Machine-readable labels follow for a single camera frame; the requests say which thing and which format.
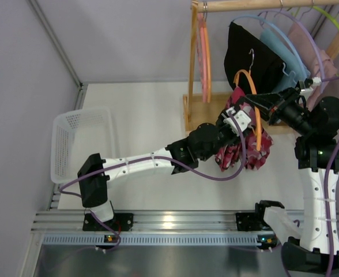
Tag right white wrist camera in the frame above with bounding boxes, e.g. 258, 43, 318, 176
295, 77, 322, 94

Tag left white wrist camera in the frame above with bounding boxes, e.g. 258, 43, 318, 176
221, 107, 251, 136

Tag orange hanger behind pink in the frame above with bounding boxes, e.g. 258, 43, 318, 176
203, 19, 212, 103

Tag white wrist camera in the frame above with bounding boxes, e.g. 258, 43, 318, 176
221, 107, 251, 136
295, 77, 322, 94

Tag orange plastic hanger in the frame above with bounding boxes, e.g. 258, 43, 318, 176
233, 48, 262, 151

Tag white plastic basket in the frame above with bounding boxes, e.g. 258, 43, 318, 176
50, 106, 119, 184

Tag wooden clothes rack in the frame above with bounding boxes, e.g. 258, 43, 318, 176
183, 0, 339, 134

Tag blue plastic hanger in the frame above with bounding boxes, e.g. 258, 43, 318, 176
232, 14, 308, 87

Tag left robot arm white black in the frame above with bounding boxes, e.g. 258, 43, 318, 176
77, 107, 252, 222

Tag pink camouflage trousers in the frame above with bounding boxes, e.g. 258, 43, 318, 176
215, 102, 273, 171

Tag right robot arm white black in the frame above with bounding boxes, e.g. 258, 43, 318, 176
239, 88, 339, 276

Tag purple plastic hanger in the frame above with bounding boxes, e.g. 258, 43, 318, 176
260, 9, 325, 93

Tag light blue trousers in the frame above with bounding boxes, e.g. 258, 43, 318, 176
259, 29, 310, 92

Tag dusty pink trousers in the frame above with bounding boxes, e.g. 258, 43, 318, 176
288, 23, 338, 111

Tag pink plastic hanger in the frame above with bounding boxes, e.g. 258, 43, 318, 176
196, 13, 208, 103

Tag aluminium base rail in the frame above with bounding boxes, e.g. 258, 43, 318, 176
31, 209, 242, 233

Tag black trousers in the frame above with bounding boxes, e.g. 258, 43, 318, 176
224, 22, 284, 94

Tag grey slotted cable duct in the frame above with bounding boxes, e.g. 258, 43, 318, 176
42, 233, 277, 246

